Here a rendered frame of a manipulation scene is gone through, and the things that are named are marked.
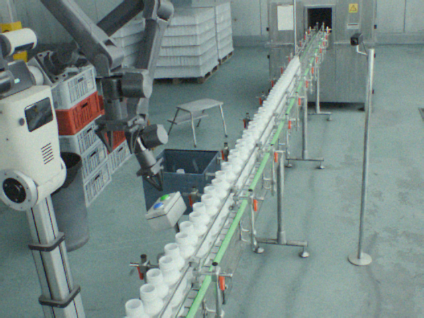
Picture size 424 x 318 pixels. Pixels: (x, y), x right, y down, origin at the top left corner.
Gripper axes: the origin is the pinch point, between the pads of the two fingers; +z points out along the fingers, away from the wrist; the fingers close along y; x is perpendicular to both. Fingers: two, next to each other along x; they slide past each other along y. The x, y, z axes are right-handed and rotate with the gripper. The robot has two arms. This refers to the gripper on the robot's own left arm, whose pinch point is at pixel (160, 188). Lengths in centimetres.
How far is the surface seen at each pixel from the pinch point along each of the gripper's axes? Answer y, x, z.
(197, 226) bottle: -20.3, -17.7, 8.1
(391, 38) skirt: 1029, -100, 136
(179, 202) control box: 1.2, -3.7, 7.0
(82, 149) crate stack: 191, 168, 6
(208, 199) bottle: -8.2, -18.8, 5.2
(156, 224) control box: -9.7, 1.8, 8.4
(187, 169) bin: 87, 32, 21
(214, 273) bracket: -35.2, -24.7, 15.7
